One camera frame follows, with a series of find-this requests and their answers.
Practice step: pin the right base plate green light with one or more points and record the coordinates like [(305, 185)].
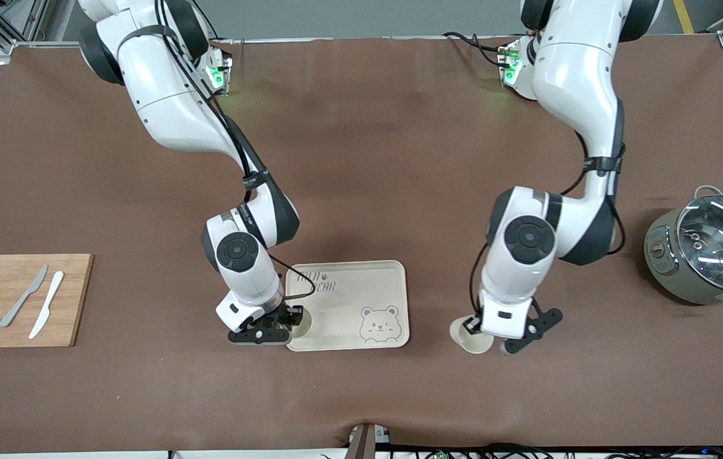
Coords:
[(218, 70)]

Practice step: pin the bamboo cutting board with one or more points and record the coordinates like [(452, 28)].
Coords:
[(17, 325)]

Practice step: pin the grey electric cooking pot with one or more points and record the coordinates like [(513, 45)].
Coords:
[(667, 261)]

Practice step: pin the grey table edge clamp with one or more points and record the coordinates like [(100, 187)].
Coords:
[(365, 440)]

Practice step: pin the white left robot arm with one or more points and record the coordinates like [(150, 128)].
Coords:
[(572, 76)]

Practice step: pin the cream bear print tray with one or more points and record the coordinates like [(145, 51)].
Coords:
[(361, 299)]

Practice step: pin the left base plate green light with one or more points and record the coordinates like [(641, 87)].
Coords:
[(510, 64)]

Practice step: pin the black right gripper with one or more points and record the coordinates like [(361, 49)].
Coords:
[(289, 313)]

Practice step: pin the base plate green light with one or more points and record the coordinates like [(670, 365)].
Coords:
[(218, 70), (510, 64)]

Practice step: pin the white IKEA cup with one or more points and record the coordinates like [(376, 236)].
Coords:
[(473, 343), (303, 325)]

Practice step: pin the grey plastic knife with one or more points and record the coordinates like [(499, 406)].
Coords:
[(22, 298)]

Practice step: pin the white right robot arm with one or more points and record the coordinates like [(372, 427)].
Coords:
[(170, 95)]

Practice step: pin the white plastic knife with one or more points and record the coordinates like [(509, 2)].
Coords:
[(48, 306)]

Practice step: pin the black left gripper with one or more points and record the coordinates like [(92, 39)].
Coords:
[(473, 325)]

